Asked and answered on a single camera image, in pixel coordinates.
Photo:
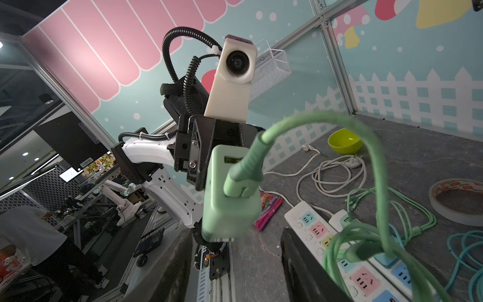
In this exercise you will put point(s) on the green plastic bowl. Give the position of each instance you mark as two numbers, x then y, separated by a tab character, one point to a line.
345	142

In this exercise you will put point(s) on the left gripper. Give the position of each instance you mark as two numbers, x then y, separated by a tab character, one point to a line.
199	135

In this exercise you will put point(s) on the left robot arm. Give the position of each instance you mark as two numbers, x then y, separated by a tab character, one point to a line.
144	158

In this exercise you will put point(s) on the purple candy bag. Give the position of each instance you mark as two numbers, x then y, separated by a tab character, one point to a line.
270	204

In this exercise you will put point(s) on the white mesh wall basket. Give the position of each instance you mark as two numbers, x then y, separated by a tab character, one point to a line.
272	67

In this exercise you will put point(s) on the small white power strip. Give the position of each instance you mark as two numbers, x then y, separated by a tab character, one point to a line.
392	268

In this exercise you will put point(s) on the large white power strip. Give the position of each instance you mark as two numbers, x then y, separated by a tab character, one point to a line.
363	280

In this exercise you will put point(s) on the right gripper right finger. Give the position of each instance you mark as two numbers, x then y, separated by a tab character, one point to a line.
306	280

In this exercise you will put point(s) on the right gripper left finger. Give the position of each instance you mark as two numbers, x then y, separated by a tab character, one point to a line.
168	278

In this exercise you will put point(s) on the person in black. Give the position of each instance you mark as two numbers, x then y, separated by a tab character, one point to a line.
25	229

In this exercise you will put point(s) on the roll of tape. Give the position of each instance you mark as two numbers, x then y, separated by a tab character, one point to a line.
458	200

